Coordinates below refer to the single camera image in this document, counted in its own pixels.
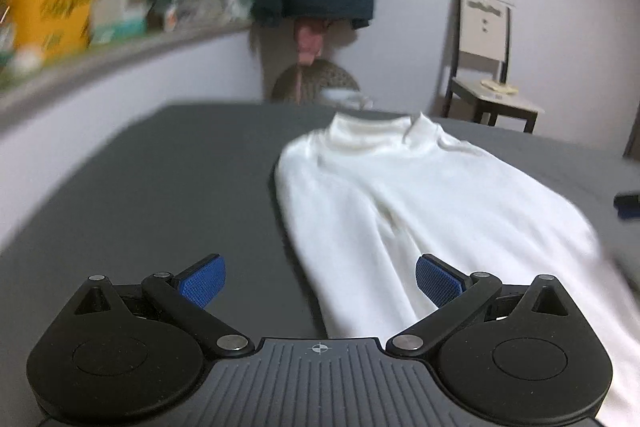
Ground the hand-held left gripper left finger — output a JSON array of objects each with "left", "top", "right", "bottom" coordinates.
[{"left": 74, "top": 253, "right": 255, "bottom": 357}]

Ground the beige chair with black frame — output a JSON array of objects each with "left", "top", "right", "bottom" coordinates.
[{"left": 441, "top": 0, "right": 546, "bottom": 134}]

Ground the yellow item on chair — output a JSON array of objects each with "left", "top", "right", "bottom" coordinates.
[{"left": 480, "top": 78, "right": 521, "bottom": 95}]

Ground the pink hanging cloth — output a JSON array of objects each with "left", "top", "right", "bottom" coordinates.
[{"left": 295, "top": 19, "right": 328, "bottom": 68}]

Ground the white round object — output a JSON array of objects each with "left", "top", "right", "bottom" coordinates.
[{"left": 7, "top": 49, "right": 43, "bottom": 72}]

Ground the white and teal tissue box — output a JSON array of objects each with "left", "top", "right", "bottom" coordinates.
[{"left": 90, "top": 0, "right": 153, "bottom": 45}]

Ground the white and blue wrapper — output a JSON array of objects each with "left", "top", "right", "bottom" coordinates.
[{"left": 320, "top": 88, "right": 375, "bottom": 110}]

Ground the grey studded balance cushion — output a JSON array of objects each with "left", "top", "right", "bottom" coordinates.
[{"left": 270, "top": 61, "right": 361, "bottom": 105}]

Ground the yellow cardboard box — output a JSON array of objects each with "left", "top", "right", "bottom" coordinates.
[{"left": 9, "top": 0, "right": 103, "bottom": 55}]

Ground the clear plastic storage box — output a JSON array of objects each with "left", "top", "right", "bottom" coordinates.
[{"left": 162, "top": 0, "right": 251, "bottom": 32}]

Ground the white turtleneck shirt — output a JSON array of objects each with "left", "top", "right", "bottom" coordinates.
[{"left": 274, "top": 112, "right": 640, "bottom": 427}]

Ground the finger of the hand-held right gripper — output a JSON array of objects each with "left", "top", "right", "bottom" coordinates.
[{"left": 613, "top": 191, "right": 640, "bottom": 221}]

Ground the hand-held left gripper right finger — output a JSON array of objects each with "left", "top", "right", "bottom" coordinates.
[{"left": 386, "top": 254, "right": 571, "bottom": 356}]

